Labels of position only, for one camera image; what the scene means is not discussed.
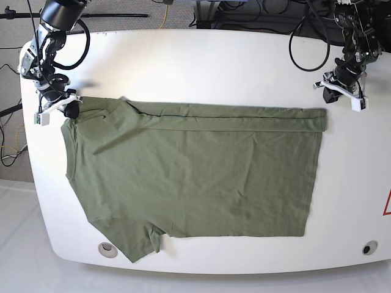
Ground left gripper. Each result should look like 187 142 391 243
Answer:
313 71 367 103

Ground left table cable grommet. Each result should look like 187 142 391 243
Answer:
98 242 118 259

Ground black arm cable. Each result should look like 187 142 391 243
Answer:
288 0 346 73
27 0 91 92

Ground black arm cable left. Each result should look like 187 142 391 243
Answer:
288 0 346 73

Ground table cable grommet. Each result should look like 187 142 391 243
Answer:
362 241 378 255
98 242 118 259

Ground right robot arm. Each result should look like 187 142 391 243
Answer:
19 1 90 126

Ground black floor cables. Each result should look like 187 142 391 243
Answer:
0 63 28 167

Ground olive green T-shirt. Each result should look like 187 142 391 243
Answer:
61 97 327 262

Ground yellow cable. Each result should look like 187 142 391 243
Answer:
160 4 169 30

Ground red triangle sticker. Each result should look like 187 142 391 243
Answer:
383 191 391 215

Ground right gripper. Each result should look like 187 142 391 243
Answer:
38 89 83 119

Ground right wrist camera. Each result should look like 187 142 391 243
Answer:
34 113 49 126

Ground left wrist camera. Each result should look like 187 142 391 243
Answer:
351 97 368 112

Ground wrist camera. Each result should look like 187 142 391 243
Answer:
34 113 49 126
351 97 368 112

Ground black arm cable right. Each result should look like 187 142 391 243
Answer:
27 0 91 92

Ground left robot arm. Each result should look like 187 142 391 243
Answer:
313 1 381 112

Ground right table cable grommet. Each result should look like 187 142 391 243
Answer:
362 241 378 255

